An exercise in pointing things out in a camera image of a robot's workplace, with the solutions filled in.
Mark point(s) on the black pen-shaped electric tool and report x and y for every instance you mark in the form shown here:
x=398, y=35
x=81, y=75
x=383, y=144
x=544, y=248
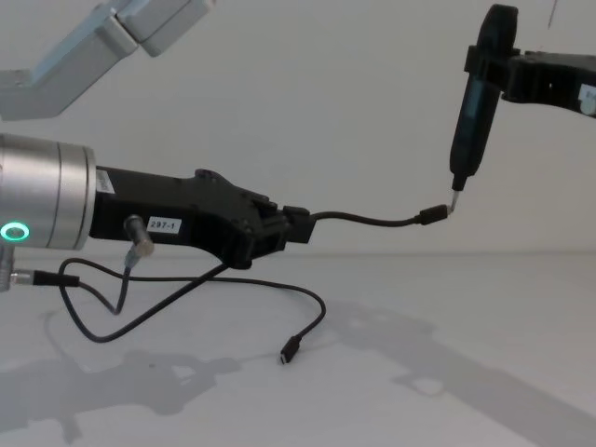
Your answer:
x=475, y=116

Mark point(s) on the silver and grey left robot arm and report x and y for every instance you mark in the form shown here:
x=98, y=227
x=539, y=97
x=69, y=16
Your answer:
x=46, y=195

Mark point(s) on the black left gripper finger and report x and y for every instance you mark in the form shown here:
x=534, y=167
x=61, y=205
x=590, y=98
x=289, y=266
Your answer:
x=293, y=218
x=291, y=235

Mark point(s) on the white table cloth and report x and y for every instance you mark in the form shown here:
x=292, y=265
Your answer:
x=419, y=372

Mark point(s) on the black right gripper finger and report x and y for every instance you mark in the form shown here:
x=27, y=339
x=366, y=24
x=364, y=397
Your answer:
x=482, y=60
x=526, y=86

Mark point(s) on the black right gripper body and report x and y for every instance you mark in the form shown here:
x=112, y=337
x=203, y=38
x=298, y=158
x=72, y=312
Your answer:
x=575, y=74

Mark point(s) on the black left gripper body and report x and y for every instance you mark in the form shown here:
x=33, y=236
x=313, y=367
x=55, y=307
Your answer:
x=200, y=209

